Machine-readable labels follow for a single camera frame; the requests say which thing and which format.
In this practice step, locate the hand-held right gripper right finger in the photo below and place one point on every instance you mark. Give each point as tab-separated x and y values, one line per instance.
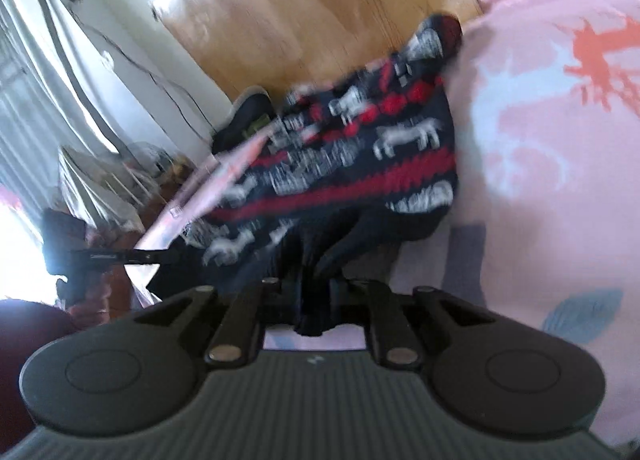
387	320

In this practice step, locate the dark red cloth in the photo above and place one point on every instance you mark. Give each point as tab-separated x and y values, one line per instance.
27	355

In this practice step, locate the person's left hand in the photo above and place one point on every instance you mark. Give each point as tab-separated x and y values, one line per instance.
107	290

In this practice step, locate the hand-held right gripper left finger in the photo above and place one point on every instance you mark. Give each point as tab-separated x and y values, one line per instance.
246	312

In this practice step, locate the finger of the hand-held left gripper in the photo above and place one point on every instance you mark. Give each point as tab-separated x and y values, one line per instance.
145	256

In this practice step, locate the white drying rack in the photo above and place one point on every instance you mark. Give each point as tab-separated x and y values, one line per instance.
107	180

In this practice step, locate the black garment with green trim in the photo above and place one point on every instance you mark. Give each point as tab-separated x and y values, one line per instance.
246	120

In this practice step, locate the white curtain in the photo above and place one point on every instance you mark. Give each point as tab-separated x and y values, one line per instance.
35	105

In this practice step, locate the pink printed blanket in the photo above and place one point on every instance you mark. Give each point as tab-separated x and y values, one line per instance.
530	150

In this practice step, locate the navy red patterned knit sweater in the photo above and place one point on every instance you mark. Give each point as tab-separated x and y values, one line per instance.
360	140

